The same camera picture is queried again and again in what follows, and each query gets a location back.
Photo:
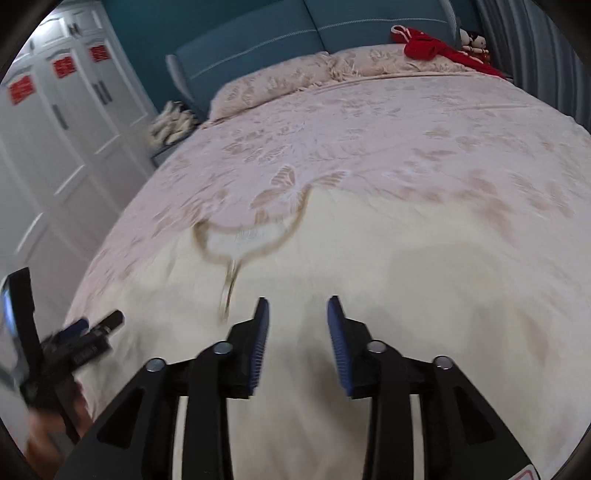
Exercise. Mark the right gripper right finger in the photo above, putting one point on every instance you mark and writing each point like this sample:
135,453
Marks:
425,417

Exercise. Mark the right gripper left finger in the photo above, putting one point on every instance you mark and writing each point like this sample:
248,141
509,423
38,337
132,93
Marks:
133,438

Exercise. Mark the cream quilted blanket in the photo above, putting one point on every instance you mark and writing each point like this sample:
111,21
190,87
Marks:
512,308

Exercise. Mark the left hand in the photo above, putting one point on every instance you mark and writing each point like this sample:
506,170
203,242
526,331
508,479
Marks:
40,451

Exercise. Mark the blue nightstand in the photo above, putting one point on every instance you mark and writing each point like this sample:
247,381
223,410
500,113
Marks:
159,156

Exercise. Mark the white wardrobe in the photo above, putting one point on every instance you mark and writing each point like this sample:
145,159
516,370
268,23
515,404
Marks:
73,151

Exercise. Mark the pile of cream cloths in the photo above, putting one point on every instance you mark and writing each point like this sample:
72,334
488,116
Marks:
173,123

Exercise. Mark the pink butterfly bedspread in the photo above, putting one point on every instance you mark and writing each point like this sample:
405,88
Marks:
421,139

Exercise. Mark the left pink floral pillow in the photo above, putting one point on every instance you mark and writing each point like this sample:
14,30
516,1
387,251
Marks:
270,83

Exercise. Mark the pink floral pillow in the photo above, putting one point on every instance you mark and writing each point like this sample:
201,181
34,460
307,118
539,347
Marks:
388,61
270,83

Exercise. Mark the right pink floral pillow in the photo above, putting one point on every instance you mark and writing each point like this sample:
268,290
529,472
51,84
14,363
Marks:
388,61

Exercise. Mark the plush doll toys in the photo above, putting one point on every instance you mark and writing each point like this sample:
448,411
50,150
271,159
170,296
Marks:
475,45

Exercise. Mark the red garment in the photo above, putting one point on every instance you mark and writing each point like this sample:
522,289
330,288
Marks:
421,46

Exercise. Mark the blue upholstered headboard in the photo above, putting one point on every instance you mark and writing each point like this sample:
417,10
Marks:
288,29

